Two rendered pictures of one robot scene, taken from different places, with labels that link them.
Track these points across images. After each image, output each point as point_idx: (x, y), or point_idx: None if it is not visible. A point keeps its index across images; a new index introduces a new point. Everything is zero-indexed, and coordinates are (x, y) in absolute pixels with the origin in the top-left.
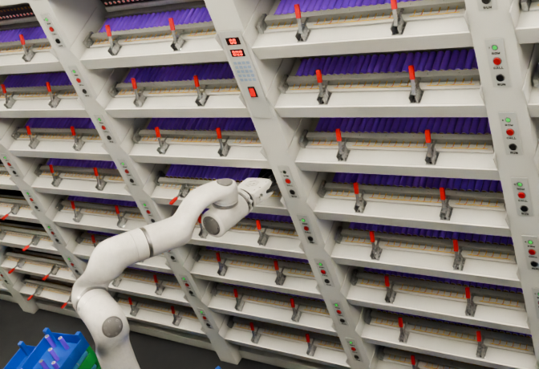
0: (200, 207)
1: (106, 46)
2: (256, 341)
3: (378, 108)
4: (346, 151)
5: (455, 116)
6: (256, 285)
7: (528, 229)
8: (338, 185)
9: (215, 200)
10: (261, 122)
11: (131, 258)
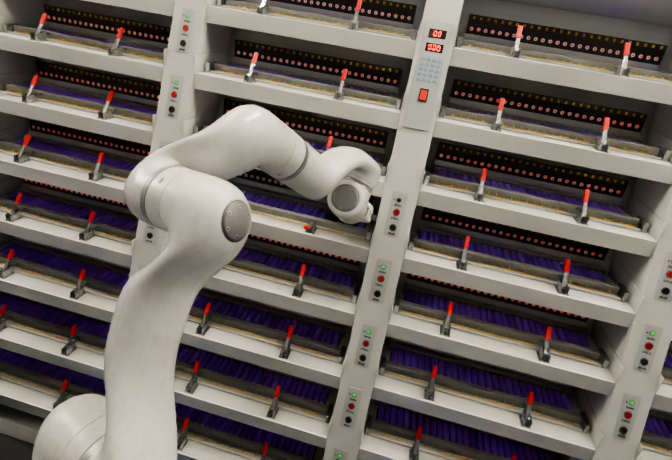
0: (360, 160)
1: (246, 9)
2: (181, 446)
3: (561, 148)
4: (481, 195)
5: (637, 176)
6: (246, 354)
7: (656, 318)
8: (431, 242)
9: (369, 166)
10: (408, 133)
11: (285, 152)
